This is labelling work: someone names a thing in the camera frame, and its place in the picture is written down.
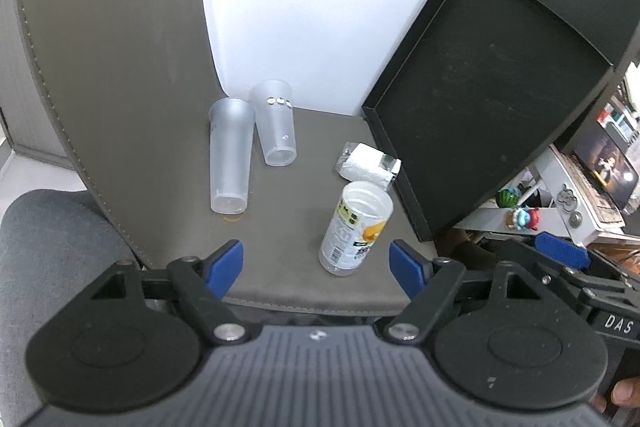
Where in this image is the clear cup with orange label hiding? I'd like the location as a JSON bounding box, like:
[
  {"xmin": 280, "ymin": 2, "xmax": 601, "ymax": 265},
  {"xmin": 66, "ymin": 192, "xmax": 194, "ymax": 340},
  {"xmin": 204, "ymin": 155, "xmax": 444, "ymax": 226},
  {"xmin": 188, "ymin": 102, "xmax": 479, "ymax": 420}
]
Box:
[{"xmin": 319, "ymin": 181, "xmax": 394, "ymax": 277}]

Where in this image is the white wrapped glass cup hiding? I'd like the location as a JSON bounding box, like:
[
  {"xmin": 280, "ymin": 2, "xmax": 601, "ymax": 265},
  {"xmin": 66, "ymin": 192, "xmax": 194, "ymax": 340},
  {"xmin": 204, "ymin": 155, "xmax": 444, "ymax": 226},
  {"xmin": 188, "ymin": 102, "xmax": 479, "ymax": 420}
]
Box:
[{"xmin": 334, "ymin": 142, "xmax": 401, "ymax": 191}]

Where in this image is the tall frosted plastic cup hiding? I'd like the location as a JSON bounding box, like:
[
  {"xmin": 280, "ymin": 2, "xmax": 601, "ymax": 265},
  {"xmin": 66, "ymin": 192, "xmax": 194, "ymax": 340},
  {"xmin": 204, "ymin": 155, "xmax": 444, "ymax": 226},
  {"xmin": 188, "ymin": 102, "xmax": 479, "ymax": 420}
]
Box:
[{"xmin": 208, "ymin": 98, "xmax": 255, "ymax": 216}]

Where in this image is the short frosted plastic cup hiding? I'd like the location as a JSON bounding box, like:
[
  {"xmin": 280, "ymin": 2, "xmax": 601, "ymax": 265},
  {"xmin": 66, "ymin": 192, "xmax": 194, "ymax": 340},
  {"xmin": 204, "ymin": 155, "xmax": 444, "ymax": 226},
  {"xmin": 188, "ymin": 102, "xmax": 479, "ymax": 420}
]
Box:
[{"xmin": 250, "ymin": 79, "xmax": 297, "ymax": 167}]

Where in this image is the person's right hand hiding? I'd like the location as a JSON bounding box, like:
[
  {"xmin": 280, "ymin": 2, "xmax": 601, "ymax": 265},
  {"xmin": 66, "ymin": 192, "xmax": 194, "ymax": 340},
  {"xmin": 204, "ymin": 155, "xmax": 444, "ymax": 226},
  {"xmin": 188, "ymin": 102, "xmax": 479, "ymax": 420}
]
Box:
[{"xmin": 591, "ymin": 376, "xmax": 640, "ymax": 413}]

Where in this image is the white shelf box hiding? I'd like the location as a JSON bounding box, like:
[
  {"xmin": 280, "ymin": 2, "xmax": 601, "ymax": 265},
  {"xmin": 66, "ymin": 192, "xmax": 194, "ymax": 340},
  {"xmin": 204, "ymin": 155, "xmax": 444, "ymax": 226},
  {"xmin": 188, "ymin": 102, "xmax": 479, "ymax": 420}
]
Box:
[{"xmin": 457, "ymin": 146, "xmax": 634, "ymax": 247}]

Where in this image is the blue red toy figure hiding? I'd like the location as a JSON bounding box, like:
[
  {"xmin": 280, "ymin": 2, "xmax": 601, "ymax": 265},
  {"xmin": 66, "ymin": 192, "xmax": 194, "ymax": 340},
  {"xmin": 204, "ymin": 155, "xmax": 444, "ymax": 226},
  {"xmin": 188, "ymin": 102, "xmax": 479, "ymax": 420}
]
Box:
[{"xmin": 506, "ymin": 206, "xmax": 539, "ymax": 231}]

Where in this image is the watermelon toy figure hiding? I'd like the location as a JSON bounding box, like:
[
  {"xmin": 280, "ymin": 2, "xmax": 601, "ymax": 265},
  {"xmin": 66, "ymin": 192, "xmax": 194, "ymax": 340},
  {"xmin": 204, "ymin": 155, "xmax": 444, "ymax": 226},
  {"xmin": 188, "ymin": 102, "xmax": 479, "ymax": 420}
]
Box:
[{"xmin": 496, "ymin": 186, "xmax": 522, "ymax": 208}]

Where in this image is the picture book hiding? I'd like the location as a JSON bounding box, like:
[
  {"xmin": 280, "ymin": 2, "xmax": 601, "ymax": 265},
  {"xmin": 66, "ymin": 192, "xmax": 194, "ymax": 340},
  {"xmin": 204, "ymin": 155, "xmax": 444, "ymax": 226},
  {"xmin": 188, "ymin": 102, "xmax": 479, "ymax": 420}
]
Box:
[{"xmin": 572, "ymin": 78, "xmax": 640, "ymax": 216}]

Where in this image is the black tray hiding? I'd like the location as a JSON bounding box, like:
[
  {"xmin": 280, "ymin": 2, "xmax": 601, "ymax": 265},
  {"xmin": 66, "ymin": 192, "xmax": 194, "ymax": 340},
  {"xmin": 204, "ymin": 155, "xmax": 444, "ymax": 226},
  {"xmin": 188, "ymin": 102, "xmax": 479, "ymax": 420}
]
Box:
[{"xmin": 362, "ymin": 0, "xmax": 613, "ymax": 242}]

